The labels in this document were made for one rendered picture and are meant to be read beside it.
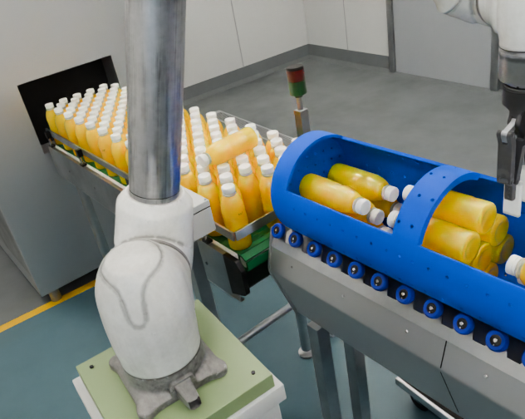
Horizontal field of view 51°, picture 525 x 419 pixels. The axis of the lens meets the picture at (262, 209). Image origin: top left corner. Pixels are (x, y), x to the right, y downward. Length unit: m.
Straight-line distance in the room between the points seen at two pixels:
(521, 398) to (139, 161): 0.86
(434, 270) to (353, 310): 0.35
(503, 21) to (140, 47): 0.56
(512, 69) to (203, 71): 5.40
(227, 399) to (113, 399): 0.22
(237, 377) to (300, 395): 1.34
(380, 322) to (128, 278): 0.68
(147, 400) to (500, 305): 0.66
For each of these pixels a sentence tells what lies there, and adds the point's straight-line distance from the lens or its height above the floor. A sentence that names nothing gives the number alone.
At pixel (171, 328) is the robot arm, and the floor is 1.19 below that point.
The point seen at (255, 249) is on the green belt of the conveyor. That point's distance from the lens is 1.64.
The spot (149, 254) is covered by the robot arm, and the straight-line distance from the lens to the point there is 0.95.
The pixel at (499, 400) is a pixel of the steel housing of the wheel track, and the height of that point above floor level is 0.85.
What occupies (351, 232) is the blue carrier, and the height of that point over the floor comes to 1.11.
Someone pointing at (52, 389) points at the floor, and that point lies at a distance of 2.85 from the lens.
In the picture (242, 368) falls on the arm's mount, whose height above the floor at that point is 1.03.
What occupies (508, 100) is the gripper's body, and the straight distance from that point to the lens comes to 0.97.
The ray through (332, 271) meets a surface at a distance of 1.45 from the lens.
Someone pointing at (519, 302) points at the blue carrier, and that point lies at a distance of 1.06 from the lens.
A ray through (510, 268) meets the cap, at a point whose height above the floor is 1.12.
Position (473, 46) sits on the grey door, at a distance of 5.24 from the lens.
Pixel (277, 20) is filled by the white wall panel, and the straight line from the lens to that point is 6.66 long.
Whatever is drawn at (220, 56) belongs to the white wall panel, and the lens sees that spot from 6.28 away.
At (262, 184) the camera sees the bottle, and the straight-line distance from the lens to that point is 1.64.
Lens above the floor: 1.80
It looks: 29 degrees down
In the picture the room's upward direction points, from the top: 11 degrees counter-clockwise
